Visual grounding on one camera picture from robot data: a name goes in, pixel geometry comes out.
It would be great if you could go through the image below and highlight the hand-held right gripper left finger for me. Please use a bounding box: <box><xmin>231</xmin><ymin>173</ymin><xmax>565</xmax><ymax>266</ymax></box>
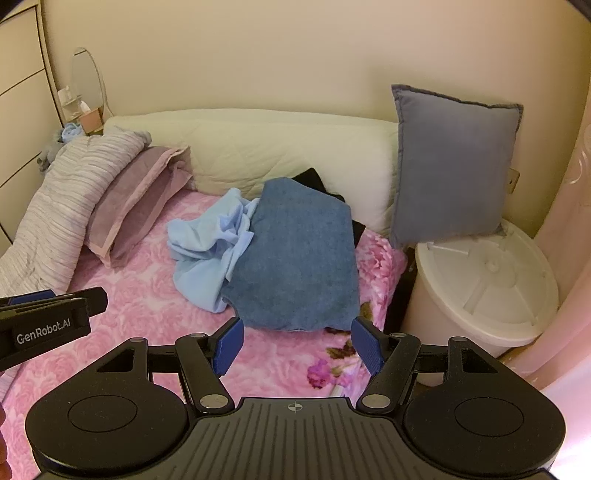
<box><xmin>95</xmin><ymin>318</ymin><xmax>245</xmax><ymax>414</ymax></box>

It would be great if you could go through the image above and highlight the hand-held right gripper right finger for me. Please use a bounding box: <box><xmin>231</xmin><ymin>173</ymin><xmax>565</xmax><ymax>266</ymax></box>
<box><xmin>351</xmin><ymin>318</ymin><xmax>502</xmax><ymax>414</ymax></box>

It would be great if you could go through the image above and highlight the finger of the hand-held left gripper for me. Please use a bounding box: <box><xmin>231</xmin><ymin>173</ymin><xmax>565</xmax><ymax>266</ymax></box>
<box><xmin>0</xmin><ymin>289</ymin><xmax>58</xmax><ymax>306</ymax></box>
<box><xmin>0</xmin><ymin>286</ymin><xmax>110</xmax><ymax>320</ymax></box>

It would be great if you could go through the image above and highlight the light blue sweater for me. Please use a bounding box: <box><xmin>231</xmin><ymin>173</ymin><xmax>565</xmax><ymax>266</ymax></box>
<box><xmin>166</xmin><ymin>187</ymin><xmax>260</xmax><ymax>315</ymax></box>

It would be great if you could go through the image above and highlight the pink rose blanket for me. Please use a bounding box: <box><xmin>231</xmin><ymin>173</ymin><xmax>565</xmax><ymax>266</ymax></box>
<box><xmin>0</xmin><ymin>187</ymin><xmax>409</xmax><ymax>407</ymax></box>

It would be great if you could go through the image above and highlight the striped lilac duvet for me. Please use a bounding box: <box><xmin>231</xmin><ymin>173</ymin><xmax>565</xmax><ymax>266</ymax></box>
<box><xmin>0</xmin><ymin>126</ymin><xmax>153</xmax><ymax>300</ymax></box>

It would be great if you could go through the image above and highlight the blue fleece garment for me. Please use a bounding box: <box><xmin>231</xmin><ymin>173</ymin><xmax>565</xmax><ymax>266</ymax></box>
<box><xmin>221</xmin><ymin>178</ymin><xmax>362</xmax><ymax>334</ymax></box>

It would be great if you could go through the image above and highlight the folded pink blanket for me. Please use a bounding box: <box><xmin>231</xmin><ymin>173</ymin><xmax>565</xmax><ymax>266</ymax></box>
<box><xmin>84</xmin><ymin>145</ymin><xmax>195</xmax><ymax>269</ymax></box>

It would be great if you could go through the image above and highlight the white round plastic bin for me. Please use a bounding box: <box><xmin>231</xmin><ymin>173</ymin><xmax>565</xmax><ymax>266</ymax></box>
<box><xmin>406</xmin><ymin>218</ymin><xmax>560</xmax><ymax>387</ymax></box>

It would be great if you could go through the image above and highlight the grey plush toy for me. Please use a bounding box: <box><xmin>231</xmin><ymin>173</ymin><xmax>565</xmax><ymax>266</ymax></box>
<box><xmin>36</xmin><ymin>138</ymin><xmax>65</xmax><ymax>175</ymax></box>

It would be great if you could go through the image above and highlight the black garment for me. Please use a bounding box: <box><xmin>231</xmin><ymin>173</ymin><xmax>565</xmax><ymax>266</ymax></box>
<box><xmin>292</xmin><ymin>167</ymin><xmax>368</xmax><ymax>245</ymax></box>

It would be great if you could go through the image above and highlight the pink box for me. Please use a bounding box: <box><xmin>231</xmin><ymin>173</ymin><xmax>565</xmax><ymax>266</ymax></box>
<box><xmin>78</xmin><ymin>108</ymin><xmax>103</xmax><ymax>136</ymax></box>

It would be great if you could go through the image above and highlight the blue-grey square cushion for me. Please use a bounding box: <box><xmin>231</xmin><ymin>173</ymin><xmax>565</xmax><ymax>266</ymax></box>
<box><xmin>390</xmin><ymin>84</ymin><xmax>525</xmax><ymax>250</ymax></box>

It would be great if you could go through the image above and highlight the small white organizer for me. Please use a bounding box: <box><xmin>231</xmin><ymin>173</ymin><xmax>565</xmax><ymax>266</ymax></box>
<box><xmin>58</xmin><ymin>85</ymin><xmax>85</xmax><ymax>108</ymax></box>

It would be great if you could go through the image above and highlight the cream wardrobe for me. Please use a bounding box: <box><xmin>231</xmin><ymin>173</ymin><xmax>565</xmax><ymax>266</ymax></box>
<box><xmin>0</xmin><ymin>0</ymin><xmax>63</xmax><ymax>257</ymax></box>

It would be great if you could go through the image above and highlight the pink curtain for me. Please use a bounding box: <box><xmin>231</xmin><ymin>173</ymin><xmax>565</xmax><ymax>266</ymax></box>
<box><xmin>503</xmin><ymin>122</ymin><xmax>591</xmax><ymax>462</ymax></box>

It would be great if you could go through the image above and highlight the oval mirror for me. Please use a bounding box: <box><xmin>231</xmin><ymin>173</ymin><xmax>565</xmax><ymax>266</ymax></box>
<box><xmin>69</xmin><ymin>46</ymin><xmax>115</xmax><ymax>124</ymax></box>

